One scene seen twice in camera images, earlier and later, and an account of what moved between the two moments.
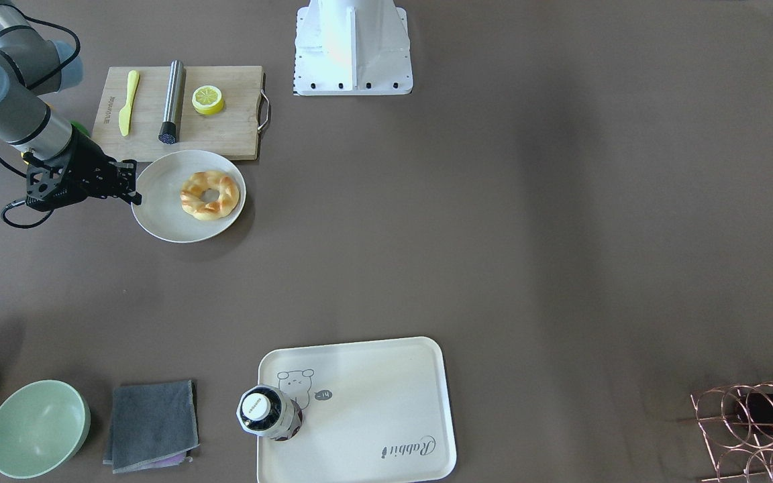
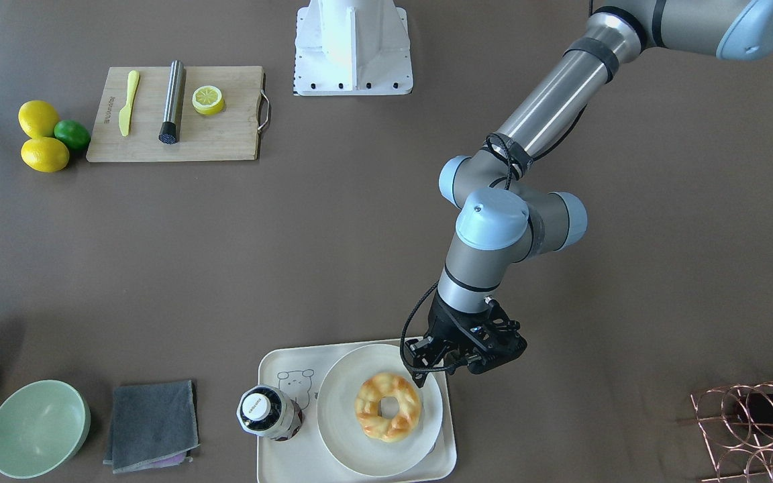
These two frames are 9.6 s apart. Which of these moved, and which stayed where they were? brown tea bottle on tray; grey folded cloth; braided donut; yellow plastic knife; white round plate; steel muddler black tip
Moved: white round plate; braided donut
Stayed: steel muddler black tip; grey folded cloth; brown tea bottle on tray; yellow plastic knife
